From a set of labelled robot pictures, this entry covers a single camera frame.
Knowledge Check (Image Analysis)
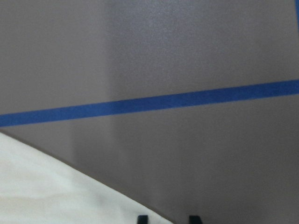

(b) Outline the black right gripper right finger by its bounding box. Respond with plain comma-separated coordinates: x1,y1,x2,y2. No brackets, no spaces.
188,215,201,224

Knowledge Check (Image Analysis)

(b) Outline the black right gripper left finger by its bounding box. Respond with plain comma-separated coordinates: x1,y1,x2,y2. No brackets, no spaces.
137,215,148,224

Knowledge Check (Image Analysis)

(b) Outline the beige long-sleeve graphic shirt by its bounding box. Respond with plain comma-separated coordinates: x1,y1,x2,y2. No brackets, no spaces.
0,134,168,224

